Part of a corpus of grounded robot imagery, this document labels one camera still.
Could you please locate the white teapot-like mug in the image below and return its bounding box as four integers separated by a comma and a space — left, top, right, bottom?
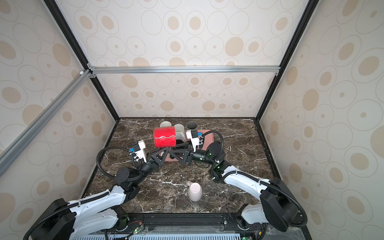
174, 124, 187, 144

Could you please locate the pink rectangular tray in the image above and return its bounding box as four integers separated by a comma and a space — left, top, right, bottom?
166, 130, 221, 165

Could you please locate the red upside-down mug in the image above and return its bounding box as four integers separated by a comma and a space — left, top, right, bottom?
154, 126, 177, 148

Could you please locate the dark grey upside-down mug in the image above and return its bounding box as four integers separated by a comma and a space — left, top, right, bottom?
186, 121, 198, 131

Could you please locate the light grey mug white inside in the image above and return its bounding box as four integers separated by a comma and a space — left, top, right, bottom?
160, 121, 172, 128

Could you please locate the pink upside-down mug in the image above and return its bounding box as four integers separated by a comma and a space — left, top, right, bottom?
187, 181, 203, 202

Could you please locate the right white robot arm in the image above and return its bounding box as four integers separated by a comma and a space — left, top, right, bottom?
169, 142, 308, 232

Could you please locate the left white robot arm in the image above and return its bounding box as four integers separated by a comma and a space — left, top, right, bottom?
24, 147, 170, 240

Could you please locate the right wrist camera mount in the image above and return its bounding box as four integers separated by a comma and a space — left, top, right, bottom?
186, 130, 203, 152

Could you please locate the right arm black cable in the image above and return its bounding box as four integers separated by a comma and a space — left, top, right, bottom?
200, 129, 308, 227

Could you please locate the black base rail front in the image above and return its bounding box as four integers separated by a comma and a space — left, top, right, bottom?
53, 211, 313, 240

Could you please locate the silver rail back wall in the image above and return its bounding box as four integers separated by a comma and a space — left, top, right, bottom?
90, 66, 280, 74

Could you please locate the silver rail wall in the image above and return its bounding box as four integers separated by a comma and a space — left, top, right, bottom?
1, 70, 91, 175
90, 66, 280, 74

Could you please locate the silver rail left wall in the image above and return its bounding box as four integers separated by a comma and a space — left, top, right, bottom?
1, 70, 91, 175

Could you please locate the black frame post left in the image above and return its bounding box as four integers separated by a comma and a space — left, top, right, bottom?
44, 0, 120, 122

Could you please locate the black frame post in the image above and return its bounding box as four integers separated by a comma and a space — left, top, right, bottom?
44, 0, 120, 122
255, 0, 320, 122

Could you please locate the black frame post right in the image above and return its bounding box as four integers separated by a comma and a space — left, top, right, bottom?
255, 0, 320, 122

